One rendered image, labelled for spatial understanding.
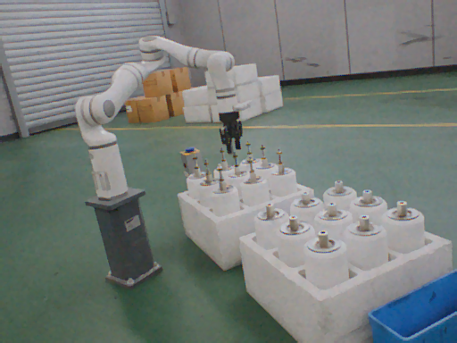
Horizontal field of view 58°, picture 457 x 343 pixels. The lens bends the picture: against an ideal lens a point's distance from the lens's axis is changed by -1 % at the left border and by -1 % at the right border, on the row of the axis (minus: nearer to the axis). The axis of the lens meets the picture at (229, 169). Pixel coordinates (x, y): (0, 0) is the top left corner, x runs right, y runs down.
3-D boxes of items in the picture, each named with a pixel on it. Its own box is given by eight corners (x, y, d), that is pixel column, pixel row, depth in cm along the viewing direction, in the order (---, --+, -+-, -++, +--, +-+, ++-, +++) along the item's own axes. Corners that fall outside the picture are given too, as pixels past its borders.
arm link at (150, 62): (149, 59, 166) (120, 89, 148) (145, 37, 160) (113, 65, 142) (170, 60, 164) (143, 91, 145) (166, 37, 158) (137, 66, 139)
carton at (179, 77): (191, 88, 564) (186, 66, 556) (178, 91, 547) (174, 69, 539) (177, 89, 583) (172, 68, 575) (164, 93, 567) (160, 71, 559)
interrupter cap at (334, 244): (320, 257, 87) (320, 255, 87) (300, 245, 94) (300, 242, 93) (348, 246, 90) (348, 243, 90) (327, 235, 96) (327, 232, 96)
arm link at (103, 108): (136, 62, 140) (113, 66, 143) (95, 103, 120) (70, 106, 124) (146, 87, 145) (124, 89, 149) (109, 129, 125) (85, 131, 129)
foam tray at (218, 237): (224, 271, 137) (215, 221, 132) (185, 234, 171) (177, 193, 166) (319, 235, 152) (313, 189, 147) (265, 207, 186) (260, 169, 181)
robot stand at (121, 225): (130, 290, 134) (109, 205, 126) (105, 280, 144) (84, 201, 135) (163, 269, 145) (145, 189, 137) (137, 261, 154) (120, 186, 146)
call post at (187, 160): (198, 223, 180) (185, 155, 171) (192, 219, 186) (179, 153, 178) (212, 219, 183) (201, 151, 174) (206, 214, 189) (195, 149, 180)
